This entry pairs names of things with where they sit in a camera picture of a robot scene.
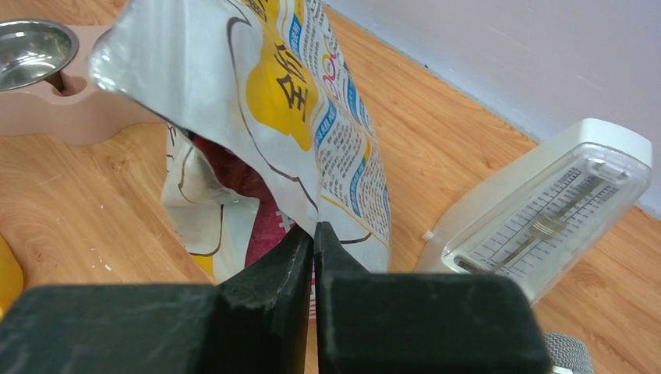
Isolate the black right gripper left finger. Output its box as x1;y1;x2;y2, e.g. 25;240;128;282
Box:
1;228;313;373

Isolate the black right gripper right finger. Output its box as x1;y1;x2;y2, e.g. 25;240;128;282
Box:
314;222;552;373

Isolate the pet food bag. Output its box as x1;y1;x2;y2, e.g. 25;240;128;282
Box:
88;1;391;283

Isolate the yellow food scoop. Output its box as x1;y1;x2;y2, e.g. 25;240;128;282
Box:
0;237;24;317

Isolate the white metronome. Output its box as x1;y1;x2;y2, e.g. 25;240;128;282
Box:
415;118;652;304

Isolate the silver microphone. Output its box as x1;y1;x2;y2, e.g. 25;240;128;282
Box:
543;332;595;374

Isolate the pink double bowl stand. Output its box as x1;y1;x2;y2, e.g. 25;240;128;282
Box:
1;25;159;145

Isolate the steel bowl far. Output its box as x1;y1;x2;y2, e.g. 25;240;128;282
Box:
1;19;80;92

